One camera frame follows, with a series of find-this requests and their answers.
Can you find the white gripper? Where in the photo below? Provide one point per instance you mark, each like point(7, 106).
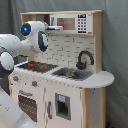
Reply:
point(54, 28)

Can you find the white toy microwave door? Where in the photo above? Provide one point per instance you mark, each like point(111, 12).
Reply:
point(73, 23)

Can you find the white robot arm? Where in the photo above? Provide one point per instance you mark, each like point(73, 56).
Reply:
point(36, 41)

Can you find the wooden toy kitchen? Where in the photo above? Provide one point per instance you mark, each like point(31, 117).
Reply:
point(63, 51)

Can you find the black stovetop red burners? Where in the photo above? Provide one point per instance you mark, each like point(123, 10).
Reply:
point(37, 66)

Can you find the black toy faucet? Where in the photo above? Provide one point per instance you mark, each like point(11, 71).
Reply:
point(82, 64)

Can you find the grey toy sink basin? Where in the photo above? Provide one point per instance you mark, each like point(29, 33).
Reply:
point(73, 74)

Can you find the right red stove knob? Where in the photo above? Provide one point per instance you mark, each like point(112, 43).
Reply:
point(34, 83)

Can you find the red stove knob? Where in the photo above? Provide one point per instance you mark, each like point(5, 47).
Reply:
point(15, 78)
point(34, 83)

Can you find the grey backdrop curtain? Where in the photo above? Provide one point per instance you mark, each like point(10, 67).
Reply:
point(114, 42)

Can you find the left red stove knob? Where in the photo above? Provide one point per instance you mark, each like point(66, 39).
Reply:
point(15, 78)

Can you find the white oven door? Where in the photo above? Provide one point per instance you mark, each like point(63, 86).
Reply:
point(31, 102)

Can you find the white cabinet door ice dispenser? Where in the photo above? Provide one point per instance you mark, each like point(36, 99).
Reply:
point(63, 108)

